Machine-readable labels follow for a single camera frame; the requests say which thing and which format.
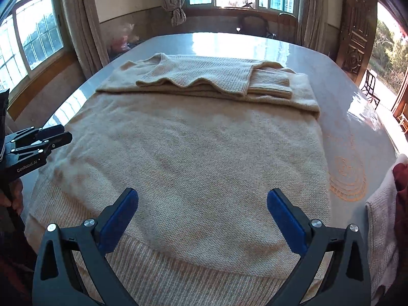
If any beige knitted sweater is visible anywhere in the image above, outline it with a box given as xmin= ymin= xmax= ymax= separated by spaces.
xmin=24 ymin=52 xmax=333 ymax=306

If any lace table mat gold trim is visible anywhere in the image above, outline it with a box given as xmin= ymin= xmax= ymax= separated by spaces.
xmin=319 ymin=127 xmax=369 ymax=203

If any beige curtain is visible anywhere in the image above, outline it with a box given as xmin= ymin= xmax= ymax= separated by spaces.
xmin=61 ymin=0 xmax=103 ymax=71
xmin=296 ymin=0 xmax=329 ymax=55

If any grey tied curtain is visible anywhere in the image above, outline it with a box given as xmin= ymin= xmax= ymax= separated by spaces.
xmin=162 ymin=0 xmax=189 ymax=27

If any outdoor metal chair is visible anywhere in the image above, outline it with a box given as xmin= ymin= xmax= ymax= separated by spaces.
xmin=360 ymin=68 xmax=382 ymax=111

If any pink plastic bag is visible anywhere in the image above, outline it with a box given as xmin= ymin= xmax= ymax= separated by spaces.
xmin=111 ymin=22 xmax=138 ymax=52

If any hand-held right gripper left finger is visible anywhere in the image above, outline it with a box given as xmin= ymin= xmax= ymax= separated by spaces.
xmin=32 ymin=188 xmax=139 ymax=306

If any dark round-back chair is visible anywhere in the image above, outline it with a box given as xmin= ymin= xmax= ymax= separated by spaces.
xmin=235 ymin=14 xmax=272 ymax=38

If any wooden slatted chair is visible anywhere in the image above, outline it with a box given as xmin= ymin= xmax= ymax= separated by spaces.
xmin=275 ymin=12 xmax=299 ymax=44

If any person's left hand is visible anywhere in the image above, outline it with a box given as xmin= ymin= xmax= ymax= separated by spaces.
xmin=0 ymin=178 xmax=25 ymax=216

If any white knitted cloth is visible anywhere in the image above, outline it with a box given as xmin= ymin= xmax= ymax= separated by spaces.
xmin=364 ymin=153 xmax=408 ymax=298

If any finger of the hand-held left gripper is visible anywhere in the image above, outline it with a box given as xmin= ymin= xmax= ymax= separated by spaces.
xmin=6 ymin=124 xmax=65 ymax=145
xmin=11 ymin=133 xmax=73 ymax=157

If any side window wooden frame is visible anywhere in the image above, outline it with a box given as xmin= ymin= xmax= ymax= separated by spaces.
xmin=0 ymin=0 xmax=73 ymax=94

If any carved wooden door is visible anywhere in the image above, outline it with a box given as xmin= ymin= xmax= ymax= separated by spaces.
xmin=336 ymin=0 xmax=380 ymax=81

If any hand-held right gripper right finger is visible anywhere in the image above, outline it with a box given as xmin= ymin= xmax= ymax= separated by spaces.
xmin=267 ymin=188 xmax=372 ymax=306

